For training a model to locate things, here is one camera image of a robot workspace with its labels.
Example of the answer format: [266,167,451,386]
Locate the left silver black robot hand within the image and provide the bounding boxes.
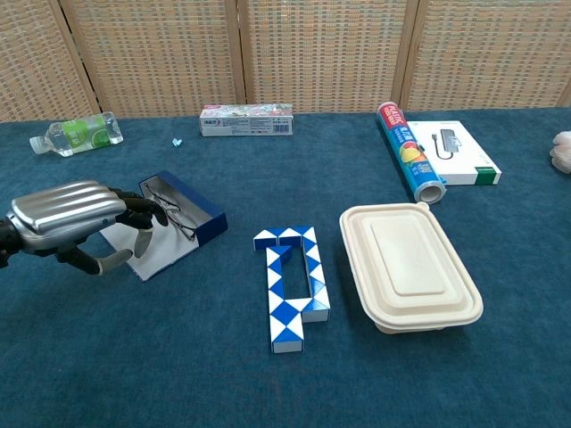
[5,179,170,277]

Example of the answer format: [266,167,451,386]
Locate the black eyeglasses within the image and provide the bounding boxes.
[141,180,198,242]

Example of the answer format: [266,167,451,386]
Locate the blue glasses case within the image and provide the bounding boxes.
[98,169,228,282]

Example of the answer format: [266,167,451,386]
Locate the clear green-label water bottle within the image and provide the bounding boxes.
[29,111,125,158]

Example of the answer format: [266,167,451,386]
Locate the teal table cloth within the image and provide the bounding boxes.
[0,106,571,428]

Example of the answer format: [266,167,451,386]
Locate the white floral toothpaste box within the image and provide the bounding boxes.
[199,103,294,137]

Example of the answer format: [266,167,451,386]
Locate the blue white snake puzzle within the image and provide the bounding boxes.
[252,226,332,354]

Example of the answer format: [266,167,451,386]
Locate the woven bamboo folding screen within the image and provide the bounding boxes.
[0,0,571,124]

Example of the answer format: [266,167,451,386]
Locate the beige lidded food container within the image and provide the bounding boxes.
[338,201,484,334]

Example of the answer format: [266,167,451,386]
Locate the blue plastic wrap roll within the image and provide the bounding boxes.
[377,101,448,205]

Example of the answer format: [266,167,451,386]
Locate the white USB hub box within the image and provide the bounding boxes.
[405,119,503,187]

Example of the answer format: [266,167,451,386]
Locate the pink mesh bath pouf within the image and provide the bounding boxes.
[549,130,571,175]

